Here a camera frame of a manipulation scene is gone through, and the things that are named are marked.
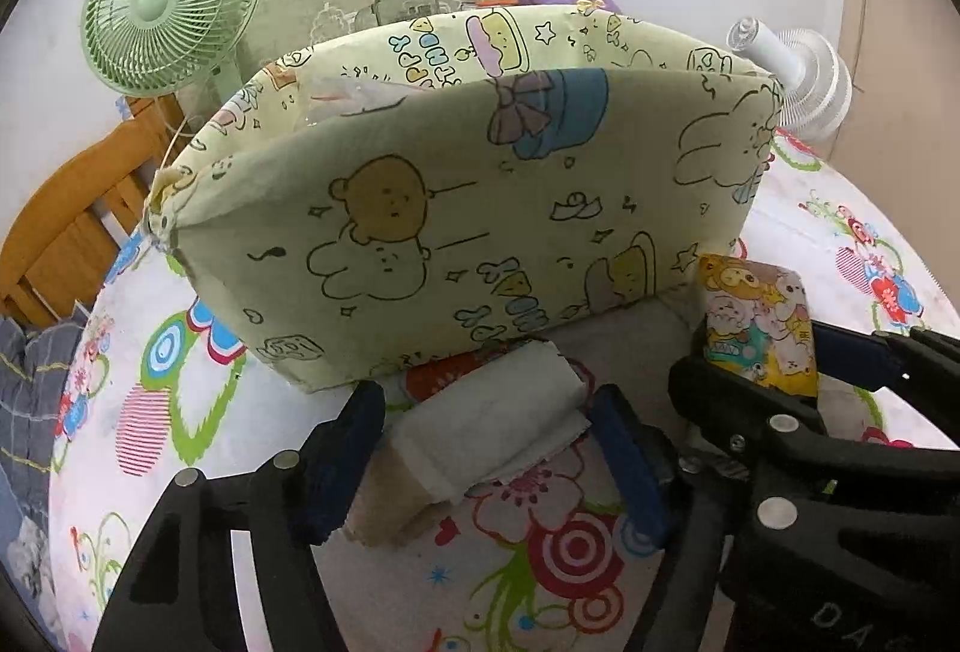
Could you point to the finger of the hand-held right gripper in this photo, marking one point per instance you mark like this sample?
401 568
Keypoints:
709 397
855 359

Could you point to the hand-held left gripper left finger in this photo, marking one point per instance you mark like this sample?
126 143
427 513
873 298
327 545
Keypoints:
345 464

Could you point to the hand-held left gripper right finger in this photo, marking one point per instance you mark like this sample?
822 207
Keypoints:
626 464

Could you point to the yellow cartoon tissue packet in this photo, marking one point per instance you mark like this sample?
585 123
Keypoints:
757 322

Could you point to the orange print tissue packet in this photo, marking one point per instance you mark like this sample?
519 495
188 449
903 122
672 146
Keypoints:
439 376

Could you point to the white towel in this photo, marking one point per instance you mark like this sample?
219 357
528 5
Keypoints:
487 419

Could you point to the cartoon printed fabric storage box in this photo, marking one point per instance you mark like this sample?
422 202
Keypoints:
487 209

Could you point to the floral tablecloth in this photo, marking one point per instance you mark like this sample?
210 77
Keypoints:
187 412

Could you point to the white clip fan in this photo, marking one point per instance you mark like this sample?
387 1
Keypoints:
802 74

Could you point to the blue plaid bedding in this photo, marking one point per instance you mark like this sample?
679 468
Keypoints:
37 382

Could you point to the clear plastic wrapper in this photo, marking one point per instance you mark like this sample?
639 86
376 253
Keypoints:
352 97

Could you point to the wooden bed headboard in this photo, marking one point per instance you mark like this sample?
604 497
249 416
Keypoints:
67 209

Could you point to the green desk fan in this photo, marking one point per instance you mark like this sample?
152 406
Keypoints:
157 6

